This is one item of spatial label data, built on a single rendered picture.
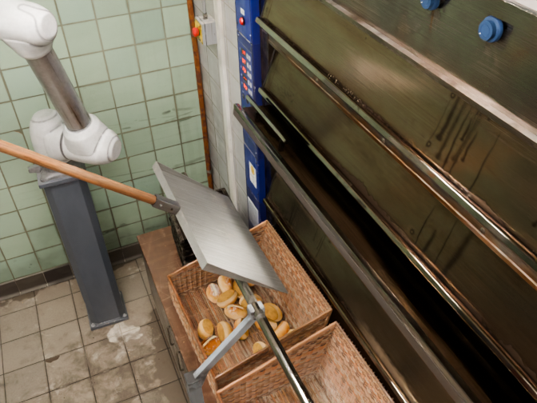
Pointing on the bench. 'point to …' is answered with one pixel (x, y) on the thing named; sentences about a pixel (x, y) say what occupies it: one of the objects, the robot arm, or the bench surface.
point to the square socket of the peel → (166, 205)
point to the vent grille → (252, 213)
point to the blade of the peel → (216, 231)
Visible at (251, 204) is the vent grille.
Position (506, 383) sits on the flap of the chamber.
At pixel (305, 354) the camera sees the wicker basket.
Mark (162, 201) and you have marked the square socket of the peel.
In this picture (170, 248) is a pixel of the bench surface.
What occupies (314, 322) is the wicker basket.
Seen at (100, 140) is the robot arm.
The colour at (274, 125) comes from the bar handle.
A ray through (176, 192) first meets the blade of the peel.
